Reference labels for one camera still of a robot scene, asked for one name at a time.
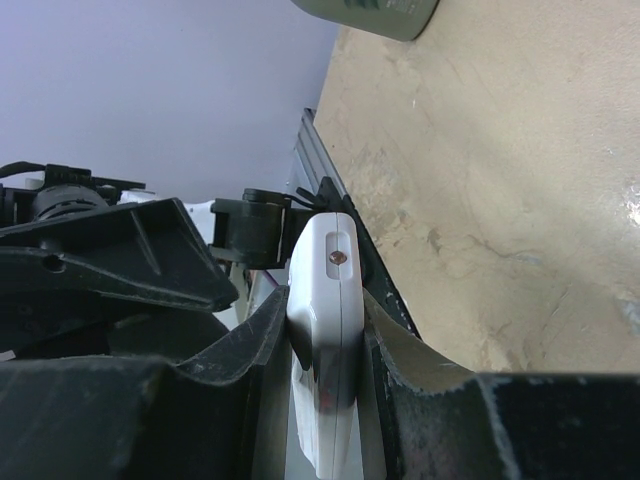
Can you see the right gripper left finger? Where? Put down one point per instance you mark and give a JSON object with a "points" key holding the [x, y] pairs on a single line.
{"points": [[222, 414]]}

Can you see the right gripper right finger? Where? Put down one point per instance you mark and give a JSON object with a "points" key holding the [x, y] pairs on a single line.
{"points": [[426, 417]]}

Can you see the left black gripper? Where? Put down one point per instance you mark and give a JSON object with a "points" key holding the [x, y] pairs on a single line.
{"points": [[147, 252]]}

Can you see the white remote control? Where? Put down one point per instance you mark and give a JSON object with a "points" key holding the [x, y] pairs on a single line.
{"points": [[325, 315]]}

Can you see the dark green sauce bottle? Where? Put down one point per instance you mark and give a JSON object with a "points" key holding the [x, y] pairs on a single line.
{"points": [[402, 20]]}

